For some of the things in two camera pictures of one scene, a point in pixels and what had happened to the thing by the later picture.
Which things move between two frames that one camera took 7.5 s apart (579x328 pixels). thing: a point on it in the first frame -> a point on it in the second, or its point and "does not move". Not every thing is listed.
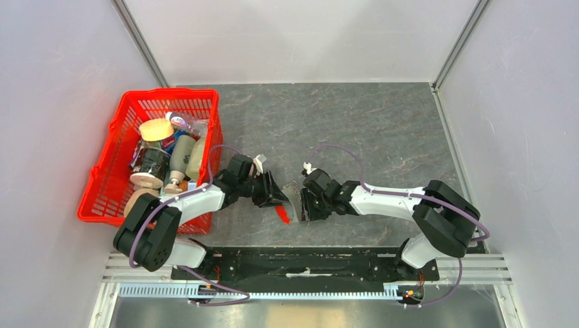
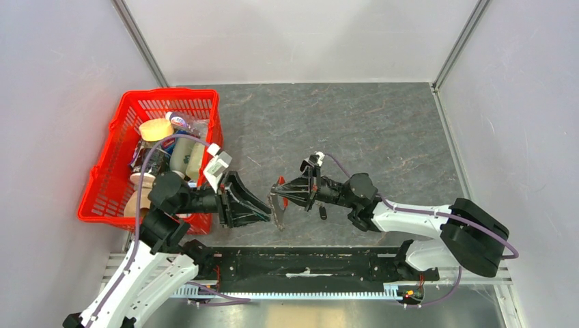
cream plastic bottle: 181,153 does not move
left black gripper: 270,187 -> 231,192
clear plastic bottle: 193,124 does not move
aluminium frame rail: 186,292 does not move
